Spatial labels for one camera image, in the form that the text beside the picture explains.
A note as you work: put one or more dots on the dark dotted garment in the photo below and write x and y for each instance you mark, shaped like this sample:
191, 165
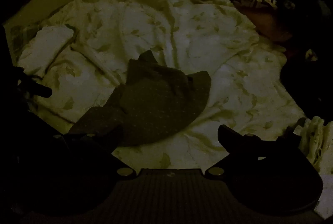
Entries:
158, 107

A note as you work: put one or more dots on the leaf print white blanket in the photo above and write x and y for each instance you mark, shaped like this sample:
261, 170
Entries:
171, 31

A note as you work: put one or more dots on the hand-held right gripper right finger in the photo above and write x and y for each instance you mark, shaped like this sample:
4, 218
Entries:
229, 135

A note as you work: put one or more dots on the stack of folded white cloths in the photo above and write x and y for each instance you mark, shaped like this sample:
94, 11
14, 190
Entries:
316, 140

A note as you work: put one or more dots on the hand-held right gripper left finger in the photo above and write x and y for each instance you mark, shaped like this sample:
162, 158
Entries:
114, 136

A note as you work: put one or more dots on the beige mattress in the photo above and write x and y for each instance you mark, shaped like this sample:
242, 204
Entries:
39, 8

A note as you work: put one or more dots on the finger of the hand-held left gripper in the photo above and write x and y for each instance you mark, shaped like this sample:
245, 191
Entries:
41, 90

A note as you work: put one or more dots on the folded white cloth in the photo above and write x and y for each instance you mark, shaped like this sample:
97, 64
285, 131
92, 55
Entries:
49, 44

